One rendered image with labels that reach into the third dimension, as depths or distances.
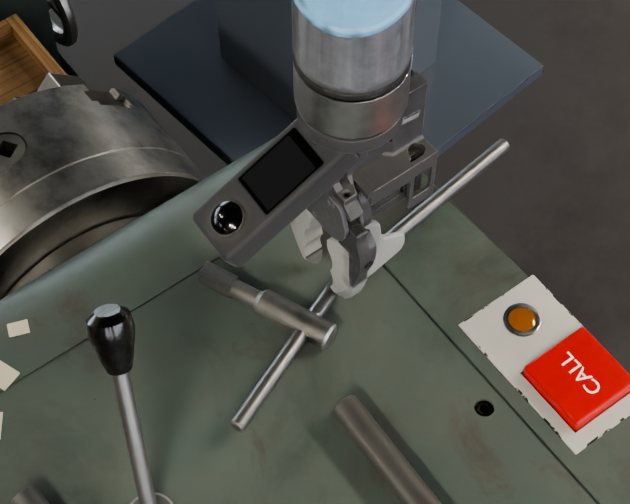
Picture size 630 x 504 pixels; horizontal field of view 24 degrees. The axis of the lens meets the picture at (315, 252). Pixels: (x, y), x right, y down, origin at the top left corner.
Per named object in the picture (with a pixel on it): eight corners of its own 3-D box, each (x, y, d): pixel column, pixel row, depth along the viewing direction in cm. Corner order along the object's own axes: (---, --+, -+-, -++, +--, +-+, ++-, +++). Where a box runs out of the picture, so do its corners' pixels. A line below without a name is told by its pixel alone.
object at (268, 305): (195, 289, 113) (323, 356, 110) (194, 273, 111) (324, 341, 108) (211, 268, 114) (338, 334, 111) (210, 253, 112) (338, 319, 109)
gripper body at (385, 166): (434, 202, 105) (447, 98, 95) (340, 263, 102) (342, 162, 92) (370, 134, 108) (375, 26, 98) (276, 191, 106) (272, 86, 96)
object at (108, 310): (155, 361, 98) (148, 327, 94) (114, 387, 97) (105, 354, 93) (122, 320, 100) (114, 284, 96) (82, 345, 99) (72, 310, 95)
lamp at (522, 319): (540, 325, 112) (541, 320, 111) (519, 340, 111) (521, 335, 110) (522, 306, 113) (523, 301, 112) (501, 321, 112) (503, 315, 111)
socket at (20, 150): (22, 188, 124) (15, 169, 121) (-13, 177, 124) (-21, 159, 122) (39, 158, 125) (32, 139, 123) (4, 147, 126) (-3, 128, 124)
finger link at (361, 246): (380, 289, 106) (374, 211, 99) (363, 300, 105) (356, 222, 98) (341, 250, 108) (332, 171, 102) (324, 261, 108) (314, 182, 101)
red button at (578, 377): (633, 393, 109) (638, 380, 107) (573, 436, 107) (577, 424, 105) (579, 336, 112) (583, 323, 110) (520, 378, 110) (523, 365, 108)
